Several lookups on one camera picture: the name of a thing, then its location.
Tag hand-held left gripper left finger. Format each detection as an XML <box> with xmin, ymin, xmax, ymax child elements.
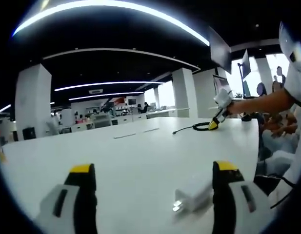
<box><xmin>39</xmin><ymin>163</ymin><xmax>99</xmax><ymax>234</ymax></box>

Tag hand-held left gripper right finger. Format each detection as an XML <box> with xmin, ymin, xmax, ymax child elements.
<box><xmin>212</xmin><ymin>160</ymin><xmax>272</xmax><ymax>234</ymax></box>

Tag black Type-C cable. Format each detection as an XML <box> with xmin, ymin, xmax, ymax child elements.
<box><xmin>172</xmin><ymin>121</ymin><xmax>213</xmax><ymax>136</ymax></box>

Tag white charger adapter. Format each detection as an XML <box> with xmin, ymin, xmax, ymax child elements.
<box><xmin>173</xmin><ymin>181</ymin><xmax>214</xmax><ymax>213</ymax></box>

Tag white office desk row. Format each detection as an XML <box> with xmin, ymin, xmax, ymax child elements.
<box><xmin>52</xmin><ymin>108</ymin><xmax>190</xmax><ymax>134</ymax></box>

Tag lit laptop screen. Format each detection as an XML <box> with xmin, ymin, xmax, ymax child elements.
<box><xmin>212</xmin><ymin>75</ymin><xmax>230</xmax><ymax>98</ymax></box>

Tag large dark hanging monitor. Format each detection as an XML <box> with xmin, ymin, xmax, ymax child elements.
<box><xmin>208</xmin><ymin>26</ymin><xmax>232</xmax><ymax>74</ymax></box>

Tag person's light trousers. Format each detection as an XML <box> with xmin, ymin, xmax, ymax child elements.
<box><xmin>261</xmin><ymin>128</ymin><xmax>299</xmax><ymax>173</ymax></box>

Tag person's white shirt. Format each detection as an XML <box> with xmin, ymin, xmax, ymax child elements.
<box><xmin>284</xmin><ymin>60</ymin><xmax>301</xmax><ymax>186</ymax></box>

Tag small black cabinet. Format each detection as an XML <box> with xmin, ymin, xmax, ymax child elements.
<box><xmin>22</xmin><ymin>127</ymin><xmax>36</xmax><ymax>141</ymax></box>

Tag straight ceiling light strip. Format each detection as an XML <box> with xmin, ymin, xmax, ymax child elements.
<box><xmin>68</xmin><ymin>91</ymin><xmax>145</xmax><ymax>101</ymax></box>
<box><xmin>54</xmin><ymin>81</ymin><xmax>164</xmax><ymax>92</ymax></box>

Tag long curved ceiling light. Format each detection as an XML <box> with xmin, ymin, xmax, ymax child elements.
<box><xmin>12</xmin><ymin>0</ymin><xmax>211</xmax><ymax>47</ymax></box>

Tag thin black cable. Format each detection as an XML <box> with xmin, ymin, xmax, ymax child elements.
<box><xmin>253</xmin><ymin>173</ymin><xmax>301</xmax><ymax>209</ymax></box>

